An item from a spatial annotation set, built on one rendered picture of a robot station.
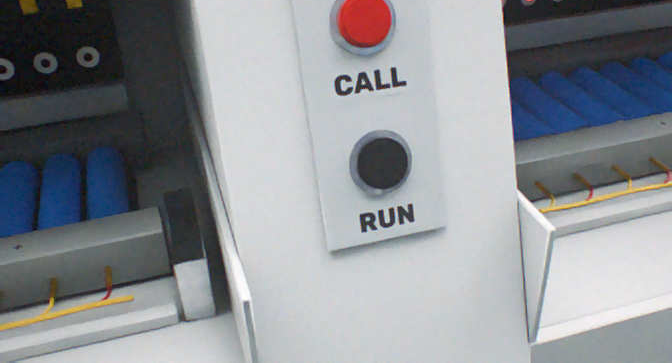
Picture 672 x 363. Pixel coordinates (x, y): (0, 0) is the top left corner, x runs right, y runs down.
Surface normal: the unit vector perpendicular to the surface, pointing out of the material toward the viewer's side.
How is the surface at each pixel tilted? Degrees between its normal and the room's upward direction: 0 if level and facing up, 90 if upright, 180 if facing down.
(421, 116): 90
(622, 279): 20
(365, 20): 90
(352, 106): 90
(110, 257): 110
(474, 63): 90
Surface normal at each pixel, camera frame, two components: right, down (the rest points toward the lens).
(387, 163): 0.25, 0.17
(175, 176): -0.04, -0.85
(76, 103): 0.29, 0.50
